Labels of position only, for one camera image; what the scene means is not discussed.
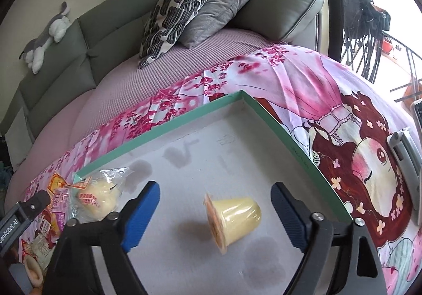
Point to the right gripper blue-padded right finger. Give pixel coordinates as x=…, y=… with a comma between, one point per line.
x=357, y=269

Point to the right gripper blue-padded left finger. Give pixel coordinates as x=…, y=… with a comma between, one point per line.
x=72, y=269

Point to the clear-wrapped yellow bun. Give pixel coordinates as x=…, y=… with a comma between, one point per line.
x=96, y=195

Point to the yellow pudding cup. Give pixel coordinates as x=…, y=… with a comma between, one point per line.
x=231, y=219

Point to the left hand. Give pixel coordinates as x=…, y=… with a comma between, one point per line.
x=33, y=277

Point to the pink strawberry cake snack bag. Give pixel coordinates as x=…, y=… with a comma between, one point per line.
x=40, y=239

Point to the orange yellow snack packet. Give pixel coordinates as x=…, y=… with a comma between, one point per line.
x=56, y=182

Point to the pink cartoon girl blanket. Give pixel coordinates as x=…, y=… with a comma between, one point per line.
x=335, y=116

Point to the green-rimmed white cardboard tray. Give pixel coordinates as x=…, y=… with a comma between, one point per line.
x=229, y=148

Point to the pink ribbed sofa cover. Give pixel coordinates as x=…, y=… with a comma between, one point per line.
x=125, y=86

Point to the silver phone stand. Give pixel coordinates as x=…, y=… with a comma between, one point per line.
x=408, y=158

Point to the smartphone on stand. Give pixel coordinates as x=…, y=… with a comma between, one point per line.
x=416, y=111

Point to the grey white plush cat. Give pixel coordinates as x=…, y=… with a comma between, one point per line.
x=34, y=51

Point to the grey green sofa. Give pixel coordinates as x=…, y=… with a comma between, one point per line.
x=110, y=34

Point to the black folding chair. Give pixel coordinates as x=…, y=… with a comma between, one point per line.
x=363, y=35

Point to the grey square pillow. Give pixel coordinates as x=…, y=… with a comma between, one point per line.
x=212, y=17

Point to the black white patterned pillow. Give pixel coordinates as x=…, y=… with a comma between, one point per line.
x=166, y=23

